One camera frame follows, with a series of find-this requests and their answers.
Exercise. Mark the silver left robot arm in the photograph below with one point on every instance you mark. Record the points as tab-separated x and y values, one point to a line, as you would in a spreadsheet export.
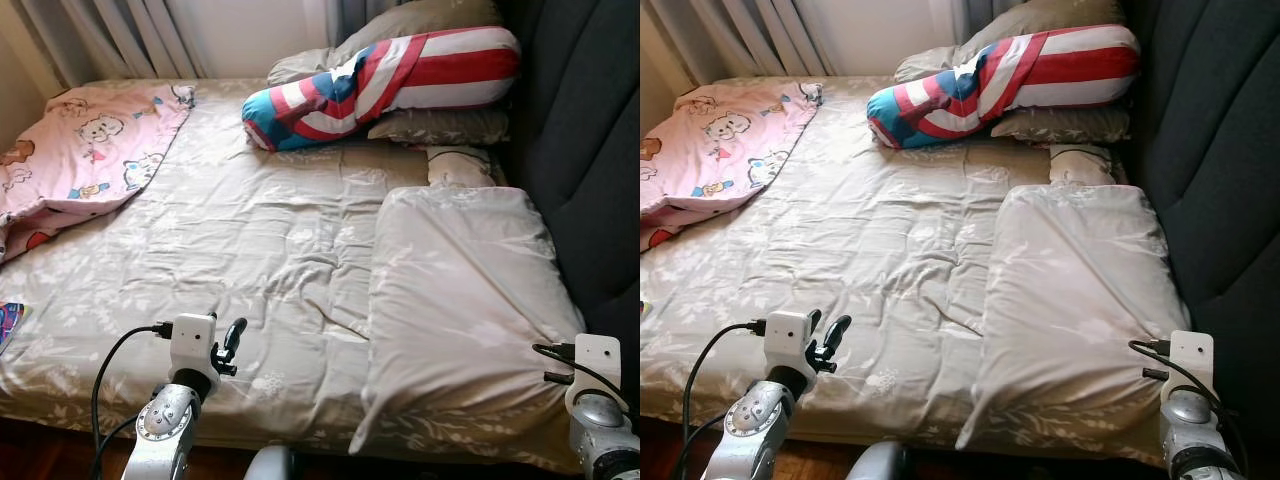
165	430
755	430

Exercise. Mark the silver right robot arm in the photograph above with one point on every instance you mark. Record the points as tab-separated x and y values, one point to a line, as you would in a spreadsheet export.
1200	445
605	450

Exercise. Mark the grey leaf-print bed sheet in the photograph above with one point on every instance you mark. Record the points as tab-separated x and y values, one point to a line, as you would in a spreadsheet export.
880	250
250	250

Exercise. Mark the pink cartoon print blanket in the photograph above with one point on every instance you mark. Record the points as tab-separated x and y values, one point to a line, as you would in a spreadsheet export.
80	150
720	140

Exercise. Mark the small cream pillow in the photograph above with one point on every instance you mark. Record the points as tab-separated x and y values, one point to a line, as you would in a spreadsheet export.
1080	165
460	168

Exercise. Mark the flat taupe patterned pillow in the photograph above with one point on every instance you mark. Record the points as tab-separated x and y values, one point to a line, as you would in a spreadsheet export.
440	128
1060	125

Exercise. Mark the grey curtain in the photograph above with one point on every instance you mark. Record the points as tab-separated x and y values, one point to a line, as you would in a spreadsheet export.
350	15
740	35
120	35
975	15

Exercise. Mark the stars and stripes bolster pillow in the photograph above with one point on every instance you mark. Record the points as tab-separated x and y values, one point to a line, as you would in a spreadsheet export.
1020	75
400	80

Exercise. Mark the dark grey upholstered headboard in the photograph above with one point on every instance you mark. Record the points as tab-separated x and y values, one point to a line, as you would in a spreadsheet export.
580	120
1210	120

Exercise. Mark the large taupe pillow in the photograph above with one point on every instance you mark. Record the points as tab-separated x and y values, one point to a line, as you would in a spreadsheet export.
420	20
1050	18

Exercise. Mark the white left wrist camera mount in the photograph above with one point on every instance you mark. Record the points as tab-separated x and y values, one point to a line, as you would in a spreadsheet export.
787	340
190	340

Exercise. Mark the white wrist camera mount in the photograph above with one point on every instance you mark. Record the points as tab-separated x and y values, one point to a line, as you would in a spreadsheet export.
190	340
787	340
598	365
1192	360

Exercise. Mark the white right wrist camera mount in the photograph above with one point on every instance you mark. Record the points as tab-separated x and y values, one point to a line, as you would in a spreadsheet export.
598	365
1192	360

